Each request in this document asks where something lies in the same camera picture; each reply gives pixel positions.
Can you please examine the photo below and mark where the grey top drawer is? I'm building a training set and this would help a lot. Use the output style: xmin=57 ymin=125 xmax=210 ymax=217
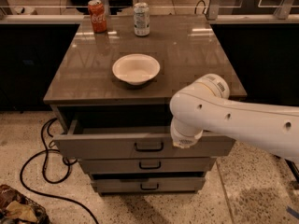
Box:
xmin=54 ymin=119 xmax=235 ymax=160

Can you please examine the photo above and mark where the grey drawer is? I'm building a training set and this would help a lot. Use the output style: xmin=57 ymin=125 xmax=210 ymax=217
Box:
xmin=79 ymin=158 xmax=216 ymax=174
xmin=54 ymin=119 xmax=235 ymax=160
xmin=91 ymin=177 xmax=206 ymax=194

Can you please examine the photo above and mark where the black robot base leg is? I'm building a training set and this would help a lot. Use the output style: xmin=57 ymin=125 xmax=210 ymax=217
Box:
xmin=286 ymin=161 xmax=299 ymax=183

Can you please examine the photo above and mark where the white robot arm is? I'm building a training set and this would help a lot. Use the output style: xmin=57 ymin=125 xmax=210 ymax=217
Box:
xmin=170 ymin=74 xmax=299 ymax=164

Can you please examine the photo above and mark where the grey middle drawer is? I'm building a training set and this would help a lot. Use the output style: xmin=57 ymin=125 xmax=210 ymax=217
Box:
xmin=79 ymin=158 xmax=216 ymax=174

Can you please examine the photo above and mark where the grey bottom drawer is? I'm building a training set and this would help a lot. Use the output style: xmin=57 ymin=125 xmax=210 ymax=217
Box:
xmin=91 ymin=177 xmax=206 ymax=194

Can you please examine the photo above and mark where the grey drawer cabinet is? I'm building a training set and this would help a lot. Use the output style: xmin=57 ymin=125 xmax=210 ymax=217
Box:
xmin=44 ymin=15 xmax=246 ymax=182

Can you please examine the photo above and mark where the white paper bowl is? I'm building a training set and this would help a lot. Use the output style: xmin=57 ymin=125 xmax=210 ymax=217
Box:
xmin=112 ymin=54 xmax=161 ymax=85

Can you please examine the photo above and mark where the blue tape strip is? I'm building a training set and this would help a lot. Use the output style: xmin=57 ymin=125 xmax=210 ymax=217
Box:
xmin=286 ymin=206 xmax=299 ymax=219

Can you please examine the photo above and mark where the white green soda can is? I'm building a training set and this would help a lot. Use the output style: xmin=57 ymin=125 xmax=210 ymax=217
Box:
xmin=134 ymin=2 xmax=150 ymax=36

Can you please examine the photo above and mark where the orange soda can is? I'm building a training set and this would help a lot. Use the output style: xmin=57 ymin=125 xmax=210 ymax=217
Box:
xmin=88 ymin=0 xmax=107 ymax=33

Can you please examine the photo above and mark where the basket of snack packets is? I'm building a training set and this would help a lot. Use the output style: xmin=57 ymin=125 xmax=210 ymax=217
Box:
xmin=0 ymin=184 xmax=50 ymax=224

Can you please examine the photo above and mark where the black floor cable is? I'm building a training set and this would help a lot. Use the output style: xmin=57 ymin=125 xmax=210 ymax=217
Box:
xmin=19 ymin=118 xmax=100 ymax=224

